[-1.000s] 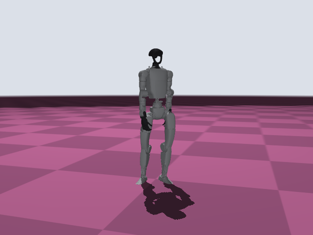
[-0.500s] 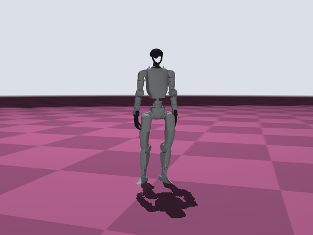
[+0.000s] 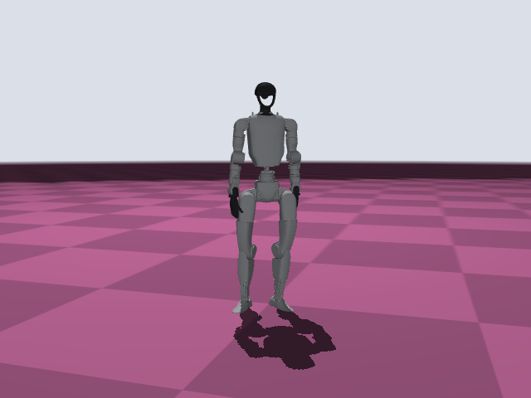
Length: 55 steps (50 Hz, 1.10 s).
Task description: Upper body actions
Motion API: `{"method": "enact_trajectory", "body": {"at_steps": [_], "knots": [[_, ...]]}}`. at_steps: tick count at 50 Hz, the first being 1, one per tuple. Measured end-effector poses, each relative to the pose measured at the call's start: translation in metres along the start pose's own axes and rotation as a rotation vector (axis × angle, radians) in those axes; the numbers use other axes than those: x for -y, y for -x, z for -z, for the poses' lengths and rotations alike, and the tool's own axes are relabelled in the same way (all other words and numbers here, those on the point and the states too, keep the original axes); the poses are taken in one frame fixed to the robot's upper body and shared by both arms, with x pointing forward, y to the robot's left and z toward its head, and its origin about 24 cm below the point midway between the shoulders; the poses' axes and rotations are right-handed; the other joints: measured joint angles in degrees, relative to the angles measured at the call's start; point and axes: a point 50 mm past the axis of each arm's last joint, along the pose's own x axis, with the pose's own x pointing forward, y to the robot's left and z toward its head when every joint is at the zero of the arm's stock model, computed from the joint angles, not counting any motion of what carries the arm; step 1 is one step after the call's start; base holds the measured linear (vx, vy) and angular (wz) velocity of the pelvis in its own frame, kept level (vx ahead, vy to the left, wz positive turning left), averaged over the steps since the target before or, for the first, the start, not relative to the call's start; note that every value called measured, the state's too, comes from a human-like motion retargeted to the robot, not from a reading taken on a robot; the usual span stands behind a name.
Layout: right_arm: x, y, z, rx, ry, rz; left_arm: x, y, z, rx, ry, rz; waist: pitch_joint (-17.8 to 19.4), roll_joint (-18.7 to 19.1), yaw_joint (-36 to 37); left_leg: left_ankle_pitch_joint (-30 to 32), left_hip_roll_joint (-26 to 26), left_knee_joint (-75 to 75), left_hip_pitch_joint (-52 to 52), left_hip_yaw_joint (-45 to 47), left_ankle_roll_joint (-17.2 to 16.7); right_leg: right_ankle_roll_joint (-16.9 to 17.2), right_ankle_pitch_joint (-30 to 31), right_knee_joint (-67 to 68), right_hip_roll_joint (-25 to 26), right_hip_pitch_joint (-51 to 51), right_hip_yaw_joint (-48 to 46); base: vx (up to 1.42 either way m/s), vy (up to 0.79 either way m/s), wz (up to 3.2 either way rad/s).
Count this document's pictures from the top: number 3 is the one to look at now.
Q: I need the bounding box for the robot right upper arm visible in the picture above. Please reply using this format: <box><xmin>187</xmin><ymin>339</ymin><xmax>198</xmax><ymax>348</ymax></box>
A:
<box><xmin>232</xmin><ymin>118</ymin><xmax>250</xmax><ymax>164</ymax></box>

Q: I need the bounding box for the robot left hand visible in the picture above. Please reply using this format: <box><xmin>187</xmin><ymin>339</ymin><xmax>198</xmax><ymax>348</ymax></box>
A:
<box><xmin>293</xmin><ymin>186</ymin><xmax>300</xmax><ymax>206</ymax></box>

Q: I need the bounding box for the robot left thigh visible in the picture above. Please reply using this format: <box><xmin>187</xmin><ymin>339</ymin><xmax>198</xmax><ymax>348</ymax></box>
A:
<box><xmin>271</xmin><ymin>188</ymin><xmax>297</xmax><ymax>258</ymax></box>

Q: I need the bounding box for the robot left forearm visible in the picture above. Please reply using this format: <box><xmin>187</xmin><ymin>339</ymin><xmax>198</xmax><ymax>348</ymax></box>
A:
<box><xmin>289</xmin><ymin>154</ymin><xmax>301</xmax><ymax>192</ymax></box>

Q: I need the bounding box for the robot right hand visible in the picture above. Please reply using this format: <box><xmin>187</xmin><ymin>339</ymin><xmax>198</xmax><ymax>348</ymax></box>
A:
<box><xmin>229</xmin><ymin>187</ymin><xmax>243</xmax><ymax>219</ymax></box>

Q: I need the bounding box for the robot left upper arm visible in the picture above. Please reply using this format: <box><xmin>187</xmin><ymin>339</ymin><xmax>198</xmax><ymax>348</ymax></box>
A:
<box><xmin>284</xmin><ymin>118</ymin><xmax>301</xmax><ymax>163</ymax></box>

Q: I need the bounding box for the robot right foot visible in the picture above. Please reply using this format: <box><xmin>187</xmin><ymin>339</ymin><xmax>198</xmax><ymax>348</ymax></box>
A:
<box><xmin>231</xmin><ymin>298</ymin><xmax>252</xmax><ymax>313</ymax></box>

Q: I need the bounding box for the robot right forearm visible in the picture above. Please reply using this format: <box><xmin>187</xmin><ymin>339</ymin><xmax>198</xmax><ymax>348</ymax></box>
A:
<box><xmin>227</xmin><ymin>152</ymin><xmax>241</xmax><ymax>195</ymax></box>

